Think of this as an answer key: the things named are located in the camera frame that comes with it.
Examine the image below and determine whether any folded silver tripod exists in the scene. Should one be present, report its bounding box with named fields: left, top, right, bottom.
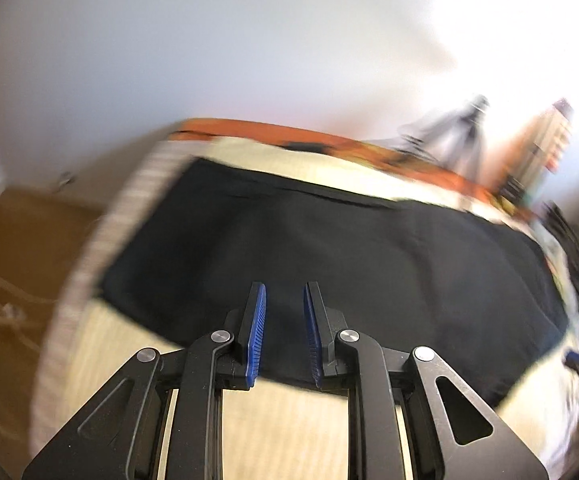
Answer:
left=507, top=105, right=565, bottom=201

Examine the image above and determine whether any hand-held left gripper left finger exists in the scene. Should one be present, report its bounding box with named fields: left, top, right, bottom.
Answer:
left=22, top=282, right=267, bottom=480

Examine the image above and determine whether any orange mattress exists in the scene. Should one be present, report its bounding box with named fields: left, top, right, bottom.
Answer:
left=169, top=117, right=535, bottom=221

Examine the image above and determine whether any black pants yellow label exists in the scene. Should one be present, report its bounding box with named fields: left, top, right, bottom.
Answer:
left=544, top=202, right=579, bottom=296

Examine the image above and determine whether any small black tripod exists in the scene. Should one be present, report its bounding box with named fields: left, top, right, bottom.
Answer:
left=399, top=94, right=493, bottom=186

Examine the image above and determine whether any folded tripod with colourful cloth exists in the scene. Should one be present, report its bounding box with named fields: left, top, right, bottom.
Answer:
left=544, top=99, right=575, bottom=173

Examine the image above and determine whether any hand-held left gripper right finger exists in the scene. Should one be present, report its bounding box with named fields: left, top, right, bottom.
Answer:
left=303, top=281, right=550, bottom=480

